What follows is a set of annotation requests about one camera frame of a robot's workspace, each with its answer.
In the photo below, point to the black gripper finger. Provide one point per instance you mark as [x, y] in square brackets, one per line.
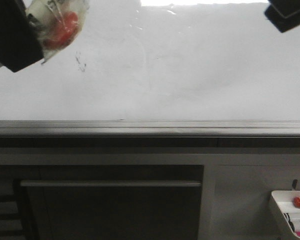
[283, 14]
[19, 47]

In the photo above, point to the white black-tipped whiteboard marker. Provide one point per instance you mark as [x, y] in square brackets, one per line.
[56, 23]

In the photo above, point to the black-capped marker in tray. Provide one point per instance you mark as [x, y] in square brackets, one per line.
[293, 220]

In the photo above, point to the white plastic marker tray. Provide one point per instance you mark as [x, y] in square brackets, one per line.
[281, 201]

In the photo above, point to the white whiteboard with aluminium frame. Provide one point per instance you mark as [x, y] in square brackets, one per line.
[156, 67]

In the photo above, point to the dark cabinet panel with rail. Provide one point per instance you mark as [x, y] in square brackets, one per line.
[116, 202]

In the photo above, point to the black wall hook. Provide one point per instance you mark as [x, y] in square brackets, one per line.
[294, 184]

